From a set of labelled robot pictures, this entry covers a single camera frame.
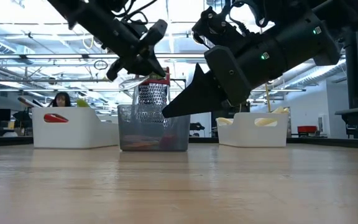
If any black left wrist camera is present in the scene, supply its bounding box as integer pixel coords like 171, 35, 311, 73
141, 19, 169, 47

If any steel box grater red handle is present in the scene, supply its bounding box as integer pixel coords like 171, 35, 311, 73
131, 67, 172, 125

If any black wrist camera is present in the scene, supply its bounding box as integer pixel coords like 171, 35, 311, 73
191, 6, 239, 43
141, 19, 169, 47

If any white plastic bin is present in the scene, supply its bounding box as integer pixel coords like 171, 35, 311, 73
32, 107, 120, 149
215, 111, 290, 148

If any person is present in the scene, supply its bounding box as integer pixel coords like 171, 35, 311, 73
48, 91, 73, 108

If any red silicone spoon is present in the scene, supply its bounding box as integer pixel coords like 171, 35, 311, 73
44, 113, 70, 124

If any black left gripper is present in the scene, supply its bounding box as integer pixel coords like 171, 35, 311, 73
105, 32, 168, 82

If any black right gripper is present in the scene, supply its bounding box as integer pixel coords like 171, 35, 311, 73
161, 45, 255, 119

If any grey transparent plastic bin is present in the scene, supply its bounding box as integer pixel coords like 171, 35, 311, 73
117, 104, 191, 152

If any red spatula clear handle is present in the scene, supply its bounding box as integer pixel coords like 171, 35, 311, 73
160, 134, 177, 149

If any orange spatula clear handle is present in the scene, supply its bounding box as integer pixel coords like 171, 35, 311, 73
125, 141, 162, 149

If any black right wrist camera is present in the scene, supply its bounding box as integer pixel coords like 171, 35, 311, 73
191, 6, 239, 43

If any green spatula clear handle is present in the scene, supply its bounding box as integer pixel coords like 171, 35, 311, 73
118, 72, 164, 91

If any red stool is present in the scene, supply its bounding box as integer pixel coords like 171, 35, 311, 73
296, 125, 318, 135

